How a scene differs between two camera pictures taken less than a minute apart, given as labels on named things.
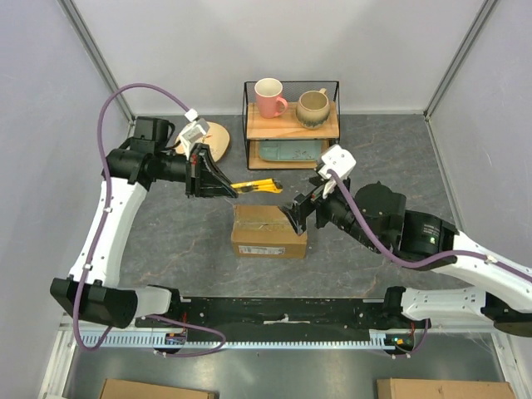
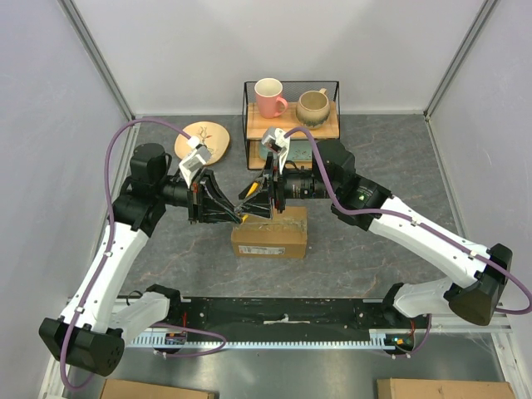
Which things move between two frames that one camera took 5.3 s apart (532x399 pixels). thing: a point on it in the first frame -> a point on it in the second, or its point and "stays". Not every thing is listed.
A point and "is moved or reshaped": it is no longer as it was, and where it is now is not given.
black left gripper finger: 216,190 -> 214,212
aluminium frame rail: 87,38 stays
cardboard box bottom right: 421,388 stays
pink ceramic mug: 268,94 stays
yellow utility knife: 258,185 is moved or reshaped
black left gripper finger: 204,150 -> 209,180
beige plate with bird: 217,140 stays
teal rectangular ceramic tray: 291,150 stays
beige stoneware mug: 312,109 stays
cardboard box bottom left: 124,389 stays
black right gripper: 307,203 -> 258,204
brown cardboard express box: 264,231 stays
